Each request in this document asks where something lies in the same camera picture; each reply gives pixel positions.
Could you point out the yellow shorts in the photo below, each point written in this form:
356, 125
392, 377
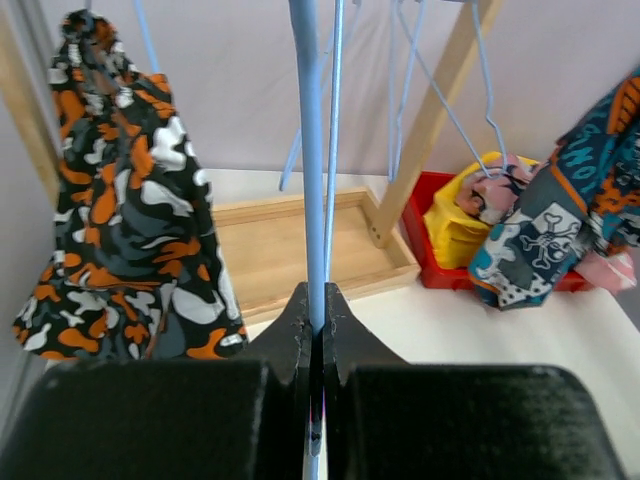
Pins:
467, 206

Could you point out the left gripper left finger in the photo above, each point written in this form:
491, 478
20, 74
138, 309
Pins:
242, 418

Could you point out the teal pirate print shorts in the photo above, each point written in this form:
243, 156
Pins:
584, 199

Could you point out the red plastic bin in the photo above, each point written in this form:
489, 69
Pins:
442, 237

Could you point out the orange black camo shorts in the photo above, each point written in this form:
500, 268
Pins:
137, 270

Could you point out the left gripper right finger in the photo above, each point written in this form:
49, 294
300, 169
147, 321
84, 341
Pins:
387, 418

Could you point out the wooden clothes rack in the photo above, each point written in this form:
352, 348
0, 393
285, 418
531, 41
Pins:
465, 41

